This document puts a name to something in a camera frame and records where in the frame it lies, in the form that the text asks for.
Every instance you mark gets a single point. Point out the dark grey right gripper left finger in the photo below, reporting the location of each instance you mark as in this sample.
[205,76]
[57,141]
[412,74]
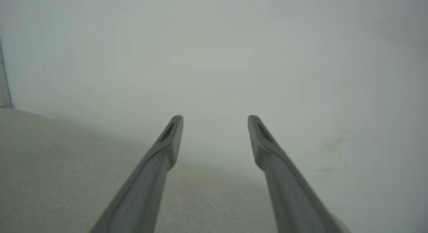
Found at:
[147,193]

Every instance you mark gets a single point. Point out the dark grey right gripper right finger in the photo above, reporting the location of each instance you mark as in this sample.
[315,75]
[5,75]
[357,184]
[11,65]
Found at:
[291,196]

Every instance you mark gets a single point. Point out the grey vertical frame strip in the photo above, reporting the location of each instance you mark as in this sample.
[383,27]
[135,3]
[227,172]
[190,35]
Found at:
[4,79]

